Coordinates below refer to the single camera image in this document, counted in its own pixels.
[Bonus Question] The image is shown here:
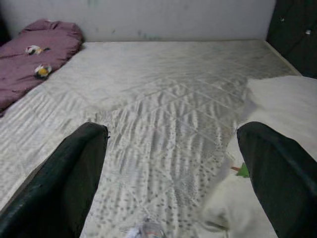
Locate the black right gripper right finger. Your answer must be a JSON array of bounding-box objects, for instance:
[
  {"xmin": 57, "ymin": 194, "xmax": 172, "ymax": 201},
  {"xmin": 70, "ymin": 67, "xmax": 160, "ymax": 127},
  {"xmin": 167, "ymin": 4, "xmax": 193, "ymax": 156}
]
[{"xmin": 237, "ymin": 121, "xmax": 317, "ymax": 238}]

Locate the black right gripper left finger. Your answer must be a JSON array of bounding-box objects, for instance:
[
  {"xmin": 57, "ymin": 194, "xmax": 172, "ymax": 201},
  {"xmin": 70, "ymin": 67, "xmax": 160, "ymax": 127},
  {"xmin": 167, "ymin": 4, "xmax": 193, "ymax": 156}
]
[{"xmin": 0, "ymin": 122, "xmax": 110, "ymax": 238}]

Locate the white pillow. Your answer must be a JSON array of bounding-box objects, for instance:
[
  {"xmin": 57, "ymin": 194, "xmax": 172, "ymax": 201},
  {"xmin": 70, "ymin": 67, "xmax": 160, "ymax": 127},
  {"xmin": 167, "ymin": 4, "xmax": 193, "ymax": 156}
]
[{"xmin": 202, "ymin": 75, "xmax": 317, "ymax": 238}]

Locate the clear plastic wrapper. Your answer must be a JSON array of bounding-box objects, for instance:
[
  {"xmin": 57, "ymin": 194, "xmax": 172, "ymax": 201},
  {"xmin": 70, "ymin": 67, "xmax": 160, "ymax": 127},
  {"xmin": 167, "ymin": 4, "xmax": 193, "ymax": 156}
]
[{"xmin": 118, "ymin": 215, "xmax": 171, "ymax": 238}]

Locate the purple cartoon print blanket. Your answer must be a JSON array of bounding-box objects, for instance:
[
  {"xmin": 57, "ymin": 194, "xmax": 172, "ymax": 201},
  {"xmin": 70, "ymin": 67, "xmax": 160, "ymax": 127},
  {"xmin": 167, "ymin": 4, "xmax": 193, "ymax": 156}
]
[{"xmin": 0, "ymin": 19, "xmax": 84, "ymax": 117}]

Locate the white quilted mattress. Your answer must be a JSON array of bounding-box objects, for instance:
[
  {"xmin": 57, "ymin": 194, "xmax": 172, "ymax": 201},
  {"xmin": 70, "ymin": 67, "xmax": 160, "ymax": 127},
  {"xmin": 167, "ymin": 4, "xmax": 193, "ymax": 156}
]
[{"xmin": 0, "ymin": 39, "xmax": 303, "ymax": 238}]

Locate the black tufted headboard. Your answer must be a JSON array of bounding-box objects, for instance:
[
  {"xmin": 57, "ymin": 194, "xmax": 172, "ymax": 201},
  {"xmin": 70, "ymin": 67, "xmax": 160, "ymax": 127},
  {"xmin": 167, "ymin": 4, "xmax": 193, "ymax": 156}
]
[{"xmin": 266, "ymin": 0, "xmax": 317, "ymax": 79}]

